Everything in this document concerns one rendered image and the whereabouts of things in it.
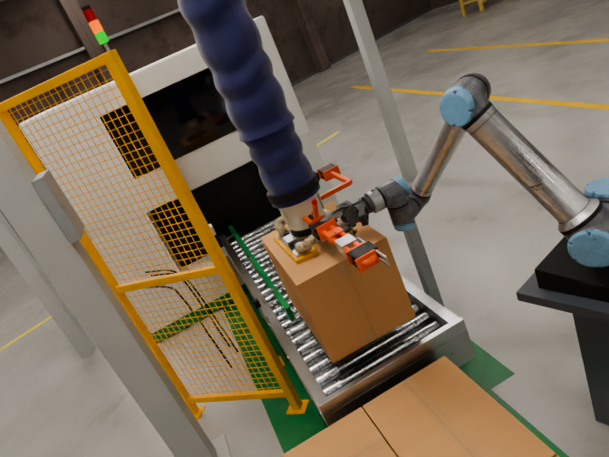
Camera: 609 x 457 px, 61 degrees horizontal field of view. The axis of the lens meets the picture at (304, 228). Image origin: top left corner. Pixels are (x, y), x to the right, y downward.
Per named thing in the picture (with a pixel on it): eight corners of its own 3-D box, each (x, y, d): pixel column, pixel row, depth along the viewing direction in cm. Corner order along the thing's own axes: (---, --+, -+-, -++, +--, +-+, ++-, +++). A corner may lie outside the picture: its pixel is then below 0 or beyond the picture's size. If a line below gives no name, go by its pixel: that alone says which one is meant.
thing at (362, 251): (349, 264, 170) (344, 252, 168) (368, 254, 172) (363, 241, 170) (360, 273, 163) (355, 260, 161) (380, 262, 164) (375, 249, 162)
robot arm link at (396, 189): (415, 199, 202) (408, 176, 197) (388, 213, 200) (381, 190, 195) (402, 192, 210) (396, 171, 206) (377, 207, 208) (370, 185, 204)
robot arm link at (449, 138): (476, 55, 173) (407, 192, 224) (462, 69, 166) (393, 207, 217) (507, 72, 171) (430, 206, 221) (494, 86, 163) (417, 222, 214)
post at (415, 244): (441, 344, 295) (388, 192, 256) (451, 337, 296) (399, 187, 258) (448, 349, 289) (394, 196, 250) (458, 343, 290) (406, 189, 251)
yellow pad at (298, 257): (274, 240, 238) (269, 231, 236) (293, 230, 240) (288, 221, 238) (297, 265, 208) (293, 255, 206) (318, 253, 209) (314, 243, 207)
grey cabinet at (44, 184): (74, 231, 236) (37, 173, 224) (86, 226, 237) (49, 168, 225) (71, 244, 218) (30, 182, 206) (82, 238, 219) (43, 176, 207)
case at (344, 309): (292, 302, 263) (260, 238, 248) (358, 266, 269) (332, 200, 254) (333, 364, 209) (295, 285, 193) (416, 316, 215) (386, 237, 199)
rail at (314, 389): (228, 256, 421) (217, 237, 414) (234, 253, 422) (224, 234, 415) (333, 438, 212) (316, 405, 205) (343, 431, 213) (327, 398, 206)
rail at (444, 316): (297, 219, 432) (289, 200, 425) (303, 217, 433) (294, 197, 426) (462, 358, 223) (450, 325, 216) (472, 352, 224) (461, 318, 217)
